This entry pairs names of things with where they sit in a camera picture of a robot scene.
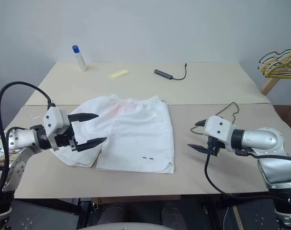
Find clothes hangers on rack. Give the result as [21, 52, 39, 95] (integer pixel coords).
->
[259, 40, 291, 95]

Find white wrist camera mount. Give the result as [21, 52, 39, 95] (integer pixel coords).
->
[42, 106, 71, 150]
[204, 115, 235, 151]

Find brown cardboard box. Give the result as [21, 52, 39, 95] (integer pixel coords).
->
[272, 104, 291, 131]

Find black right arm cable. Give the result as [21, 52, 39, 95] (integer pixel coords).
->
[204, 148, 291, 199]

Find grey USB hub with cable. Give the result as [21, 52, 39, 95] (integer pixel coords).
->
[154, 62, 188, 81]

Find dark rounded shape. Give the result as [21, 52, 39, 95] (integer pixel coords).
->
[161, 207, 187, 230]

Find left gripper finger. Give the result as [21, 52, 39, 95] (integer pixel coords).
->
[76, 137, 110, 152]
[68, 113, 100, 123]

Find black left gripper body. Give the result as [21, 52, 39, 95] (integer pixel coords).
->
[53, 115, 79, 153]

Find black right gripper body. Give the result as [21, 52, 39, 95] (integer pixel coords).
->
[206, 136, 222, 157]

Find pale yellow block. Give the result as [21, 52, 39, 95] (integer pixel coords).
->
[109, 69, 129, 79]

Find white shorts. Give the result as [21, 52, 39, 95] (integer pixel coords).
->
[53, 95, 175, 174]

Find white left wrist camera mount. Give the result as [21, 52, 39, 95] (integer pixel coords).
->
[42, 106, 71, 150]

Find white bottle with blue cap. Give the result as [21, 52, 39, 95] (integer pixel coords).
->
[72, 45, 88, 72]

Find pink striped cloth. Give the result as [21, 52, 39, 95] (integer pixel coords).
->
[190, 102, 240, 135]

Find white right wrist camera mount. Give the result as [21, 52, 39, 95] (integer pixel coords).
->
[204, 115, 235, 151]

